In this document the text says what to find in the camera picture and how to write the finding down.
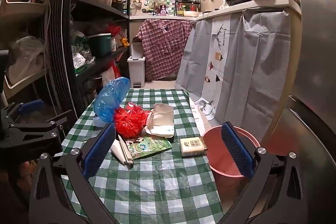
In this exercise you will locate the grey deer print curtain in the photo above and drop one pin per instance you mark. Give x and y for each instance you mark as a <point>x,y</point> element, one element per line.
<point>249,69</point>

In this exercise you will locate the green cooler box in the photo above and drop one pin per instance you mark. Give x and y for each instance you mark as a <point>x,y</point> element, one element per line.
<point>101,45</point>

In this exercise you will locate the black spice rack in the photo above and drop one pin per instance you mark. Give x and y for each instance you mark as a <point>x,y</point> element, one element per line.
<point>186,6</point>

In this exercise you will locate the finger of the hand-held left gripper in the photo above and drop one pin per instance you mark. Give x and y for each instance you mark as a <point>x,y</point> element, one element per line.
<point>30,106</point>
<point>63,117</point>

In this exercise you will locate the red white plastic bag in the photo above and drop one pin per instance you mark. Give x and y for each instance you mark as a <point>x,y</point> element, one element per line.
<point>111,73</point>

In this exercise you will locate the green checkered tablecloth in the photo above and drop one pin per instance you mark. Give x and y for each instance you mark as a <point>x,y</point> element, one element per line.
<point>157,182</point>

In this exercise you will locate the steel faucet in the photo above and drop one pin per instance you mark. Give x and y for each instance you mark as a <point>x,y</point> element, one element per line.
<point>151,2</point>

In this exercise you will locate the green plastic bag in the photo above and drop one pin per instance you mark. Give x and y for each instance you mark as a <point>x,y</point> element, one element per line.
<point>80,41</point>

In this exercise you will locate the beige plastic basin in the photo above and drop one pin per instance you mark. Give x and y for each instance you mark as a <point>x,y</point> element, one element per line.
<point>21,11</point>

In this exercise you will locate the beige tissue packet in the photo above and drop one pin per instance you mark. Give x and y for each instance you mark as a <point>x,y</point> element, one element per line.
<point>193,146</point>

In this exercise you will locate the green white packet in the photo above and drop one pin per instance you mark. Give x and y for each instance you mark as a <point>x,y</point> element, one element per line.
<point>78,62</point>

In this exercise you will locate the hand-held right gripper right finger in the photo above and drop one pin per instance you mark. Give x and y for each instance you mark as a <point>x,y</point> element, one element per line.
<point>236,150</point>

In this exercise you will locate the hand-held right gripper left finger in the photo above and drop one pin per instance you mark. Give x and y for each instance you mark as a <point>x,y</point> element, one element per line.
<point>101,148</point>

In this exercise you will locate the white pedal bin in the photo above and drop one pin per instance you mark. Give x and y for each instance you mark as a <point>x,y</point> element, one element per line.
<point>136,71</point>

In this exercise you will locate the white paper wrapper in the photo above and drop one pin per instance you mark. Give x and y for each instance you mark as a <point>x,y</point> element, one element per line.
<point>119,149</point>

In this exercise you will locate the green snack packet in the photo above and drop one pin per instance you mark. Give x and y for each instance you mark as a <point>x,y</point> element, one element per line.
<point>149,146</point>

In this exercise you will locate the black shelf rack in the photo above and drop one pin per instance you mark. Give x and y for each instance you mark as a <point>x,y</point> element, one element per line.
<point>99,7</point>

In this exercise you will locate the pink plastic bucket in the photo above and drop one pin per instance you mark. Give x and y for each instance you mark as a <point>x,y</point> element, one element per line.
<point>218,150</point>

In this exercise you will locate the white paper carton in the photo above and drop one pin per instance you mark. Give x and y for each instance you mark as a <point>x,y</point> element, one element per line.
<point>162,119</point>

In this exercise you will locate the white kitchen counter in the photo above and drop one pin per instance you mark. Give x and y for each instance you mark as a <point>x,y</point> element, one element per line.
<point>262,5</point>

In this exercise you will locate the red plastic mesh bag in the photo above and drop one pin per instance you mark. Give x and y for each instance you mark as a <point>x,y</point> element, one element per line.
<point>128,121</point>

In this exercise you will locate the red plaid shirt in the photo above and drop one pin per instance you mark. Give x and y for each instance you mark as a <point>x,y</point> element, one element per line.
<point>162,50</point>

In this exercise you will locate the black ribbed panel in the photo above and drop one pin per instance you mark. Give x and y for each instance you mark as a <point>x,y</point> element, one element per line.
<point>57,29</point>

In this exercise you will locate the blue plastic bag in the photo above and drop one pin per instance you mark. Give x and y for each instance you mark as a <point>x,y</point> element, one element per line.
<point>110,98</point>

